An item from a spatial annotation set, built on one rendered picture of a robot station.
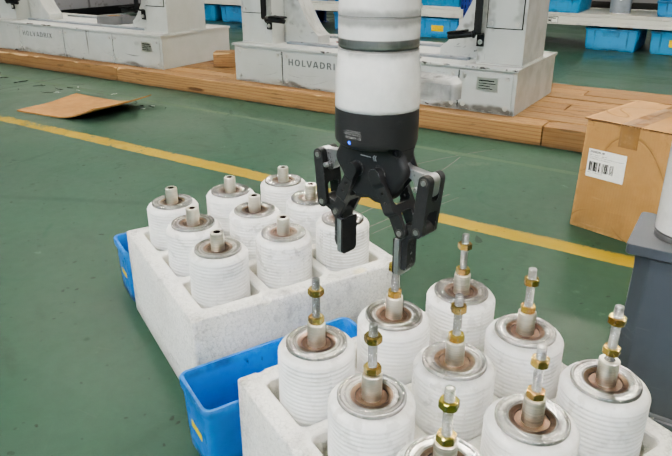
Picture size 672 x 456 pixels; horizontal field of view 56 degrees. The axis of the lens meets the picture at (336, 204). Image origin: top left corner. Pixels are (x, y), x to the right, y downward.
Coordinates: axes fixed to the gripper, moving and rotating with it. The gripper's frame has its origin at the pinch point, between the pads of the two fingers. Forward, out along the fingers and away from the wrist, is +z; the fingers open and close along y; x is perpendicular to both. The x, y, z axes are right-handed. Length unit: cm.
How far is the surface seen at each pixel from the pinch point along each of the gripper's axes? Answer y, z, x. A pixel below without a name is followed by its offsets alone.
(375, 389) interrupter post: 0.8, 16.2, 0.0
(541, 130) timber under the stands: -65, 36, 182
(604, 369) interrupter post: 17.6, 15.6, 18.9
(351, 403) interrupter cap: -0.8, 17.6, -2.1
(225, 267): -37.3, 18.8, 10.2
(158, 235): -63, 23, 14
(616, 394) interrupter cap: 19.5, 17.5, 18.2
